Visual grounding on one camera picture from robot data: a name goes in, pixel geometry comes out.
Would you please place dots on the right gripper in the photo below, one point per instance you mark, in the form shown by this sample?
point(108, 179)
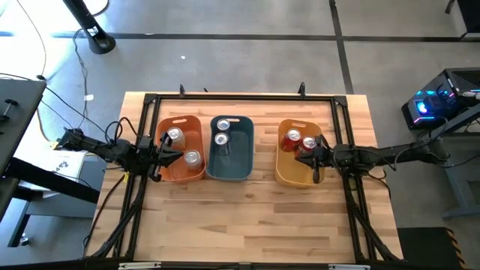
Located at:
point(327, 157)

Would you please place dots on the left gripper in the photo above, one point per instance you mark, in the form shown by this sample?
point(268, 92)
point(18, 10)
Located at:
point(155, 161)

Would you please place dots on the red soda can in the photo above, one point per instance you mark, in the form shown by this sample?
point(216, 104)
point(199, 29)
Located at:
point(293, 135)
point(308, 142)

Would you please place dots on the orange plastic bin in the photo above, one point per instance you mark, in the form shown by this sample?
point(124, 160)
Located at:
point(195, 129)

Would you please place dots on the grey soda can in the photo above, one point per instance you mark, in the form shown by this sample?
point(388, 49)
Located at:
point(221, 139)
point(223, 124)

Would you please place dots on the dark blue-grey plastic bin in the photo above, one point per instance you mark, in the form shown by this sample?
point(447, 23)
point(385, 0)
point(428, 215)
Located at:
point(240, 157)

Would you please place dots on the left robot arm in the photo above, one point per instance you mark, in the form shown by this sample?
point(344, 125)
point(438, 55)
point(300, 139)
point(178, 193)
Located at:
point(97, 147)

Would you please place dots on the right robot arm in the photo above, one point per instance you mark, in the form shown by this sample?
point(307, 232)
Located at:
point(393, 153)

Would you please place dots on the yellow plastic bin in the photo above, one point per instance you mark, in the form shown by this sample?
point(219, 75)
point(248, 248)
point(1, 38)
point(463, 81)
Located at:
point(288, 170)

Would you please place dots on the white printed box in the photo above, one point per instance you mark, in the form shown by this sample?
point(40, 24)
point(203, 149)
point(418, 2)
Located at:
point(69, 165)

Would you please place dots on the computer with coloured lights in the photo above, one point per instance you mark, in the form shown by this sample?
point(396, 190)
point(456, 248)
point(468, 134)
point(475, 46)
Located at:
point(435, 103)

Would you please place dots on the black stand base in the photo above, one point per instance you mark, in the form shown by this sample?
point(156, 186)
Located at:
point(98, 39)

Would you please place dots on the black box with hazard stripes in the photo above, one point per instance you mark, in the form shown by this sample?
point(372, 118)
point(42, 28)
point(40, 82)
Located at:
point(427, 247)

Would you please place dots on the black side desk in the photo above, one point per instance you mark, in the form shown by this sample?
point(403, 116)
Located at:
point(17, 112)

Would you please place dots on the black furniture corner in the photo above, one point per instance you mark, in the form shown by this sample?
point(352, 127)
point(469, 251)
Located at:
point(470, 15)

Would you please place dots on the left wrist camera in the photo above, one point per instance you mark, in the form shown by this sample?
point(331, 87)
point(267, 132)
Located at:
point(146, 143)

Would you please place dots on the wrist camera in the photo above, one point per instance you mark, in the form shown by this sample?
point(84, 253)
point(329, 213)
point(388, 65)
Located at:
point(146, 143)
point(343, 152)

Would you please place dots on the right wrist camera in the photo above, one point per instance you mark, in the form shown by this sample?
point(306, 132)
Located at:
point(343, 152)

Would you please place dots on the black aluminium table frame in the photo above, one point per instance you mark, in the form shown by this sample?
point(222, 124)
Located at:
point(243, 97)

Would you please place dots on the silver table bracket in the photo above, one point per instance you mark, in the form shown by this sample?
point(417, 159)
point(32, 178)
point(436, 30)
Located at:
point(139, 266)
point(348, 267)

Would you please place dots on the grey desk frame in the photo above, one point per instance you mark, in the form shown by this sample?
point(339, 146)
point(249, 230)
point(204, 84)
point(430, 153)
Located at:
point(459, 180)

